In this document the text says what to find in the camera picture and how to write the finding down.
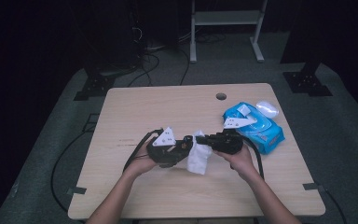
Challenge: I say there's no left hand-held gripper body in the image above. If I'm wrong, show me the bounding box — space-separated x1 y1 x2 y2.
145 126 188 169

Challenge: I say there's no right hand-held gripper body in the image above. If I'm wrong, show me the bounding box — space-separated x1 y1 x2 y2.
211 115 258 156

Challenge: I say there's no white wet wipe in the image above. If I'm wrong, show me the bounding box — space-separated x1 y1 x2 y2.
186 130 213 175

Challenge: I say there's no blue wet wipe pack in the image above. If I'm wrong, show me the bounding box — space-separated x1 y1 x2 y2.
222 101 286 156

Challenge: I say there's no person's left hand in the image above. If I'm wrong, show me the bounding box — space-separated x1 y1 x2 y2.
122 139 162 180

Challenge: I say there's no person's right hand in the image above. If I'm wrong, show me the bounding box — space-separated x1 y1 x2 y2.
213 144 259 183

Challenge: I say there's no white round lid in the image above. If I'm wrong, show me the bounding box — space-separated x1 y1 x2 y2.
255 99 280 119

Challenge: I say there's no grey tape piece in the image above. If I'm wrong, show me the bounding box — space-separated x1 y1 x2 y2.
302 182 326 192
65 186 88 196

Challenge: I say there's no black stand base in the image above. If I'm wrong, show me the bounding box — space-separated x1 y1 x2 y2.
73 73 117 102
282 60 334 97

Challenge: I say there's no dark equipment cabinet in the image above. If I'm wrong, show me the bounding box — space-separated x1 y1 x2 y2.
74 0 144 74

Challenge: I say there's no left hand-held gripper cable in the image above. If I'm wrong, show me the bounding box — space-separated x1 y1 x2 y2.
122 128 166 174

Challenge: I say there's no hand-held gripper cable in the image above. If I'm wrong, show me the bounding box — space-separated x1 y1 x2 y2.
241 136 265 181
122 128 166 174

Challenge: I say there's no right hand-held gripper cable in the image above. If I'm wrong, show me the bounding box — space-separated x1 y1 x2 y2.
241 136 265 181

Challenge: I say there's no black wire floor frame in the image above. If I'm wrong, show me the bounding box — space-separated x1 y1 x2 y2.
81 112 101 133

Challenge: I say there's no white metal stand frame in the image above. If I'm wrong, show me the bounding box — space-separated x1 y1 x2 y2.
189 0 269 64

